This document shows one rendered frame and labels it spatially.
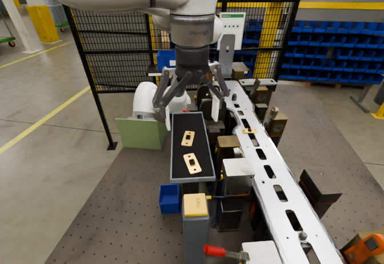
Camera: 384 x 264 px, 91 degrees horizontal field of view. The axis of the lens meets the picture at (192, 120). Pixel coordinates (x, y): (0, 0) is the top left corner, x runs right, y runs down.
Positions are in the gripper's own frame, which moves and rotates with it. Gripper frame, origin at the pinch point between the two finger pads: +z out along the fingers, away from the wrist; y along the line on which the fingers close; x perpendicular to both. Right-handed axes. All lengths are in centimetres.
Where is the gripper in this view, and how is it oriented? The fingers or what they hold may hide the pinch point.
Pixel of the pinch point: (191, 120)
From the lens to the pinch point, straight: 52.9
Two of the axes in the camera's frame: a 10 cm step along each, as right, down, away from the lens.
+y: 9.5, -1.7, 2.4
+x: -3.0, -5.6, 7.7
